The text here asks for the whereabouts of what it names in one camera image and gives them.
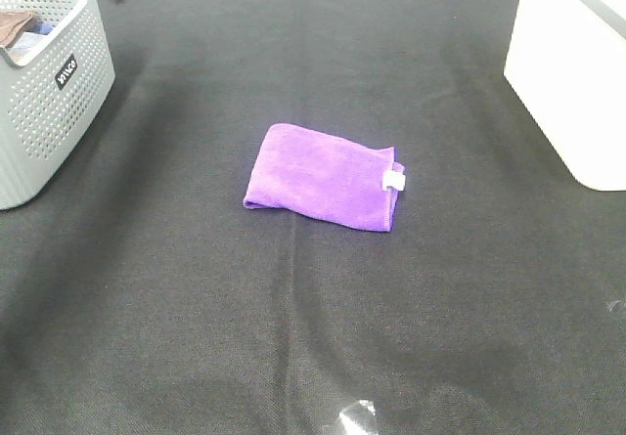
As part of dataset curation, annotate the purple microfiber towel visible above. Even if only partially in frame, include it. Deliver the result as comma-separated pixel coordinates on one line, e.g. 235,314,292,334
243,123,406,233

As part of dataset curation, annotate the clear tape strip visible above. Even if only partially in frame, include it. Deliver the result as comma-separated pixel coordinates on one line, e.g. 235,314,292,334
336,400,379,435

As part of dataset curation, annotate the brown cloth in basket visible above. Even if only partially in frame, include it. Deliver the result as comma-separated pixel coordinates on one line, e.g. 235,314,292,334
0,11,38,48

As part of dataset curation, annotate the blue cloth in basket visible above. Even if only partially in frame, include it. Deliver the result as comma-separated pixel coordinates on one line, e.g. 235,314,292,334
8,22,54,62

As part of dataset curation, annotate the grey perforated laundry basket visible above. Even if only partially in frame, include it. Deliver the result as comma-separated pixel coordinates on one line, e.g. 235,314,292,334
1,0,115,210

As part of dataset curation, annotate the white storage box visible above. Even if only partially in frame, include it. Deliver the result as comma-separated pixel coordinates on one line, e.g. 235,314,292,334
504,0,625,192

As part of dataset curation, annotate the black fabric table cover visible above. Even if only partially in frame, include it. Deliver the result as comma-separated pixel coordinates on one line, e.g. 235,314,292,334
1,0,625,434

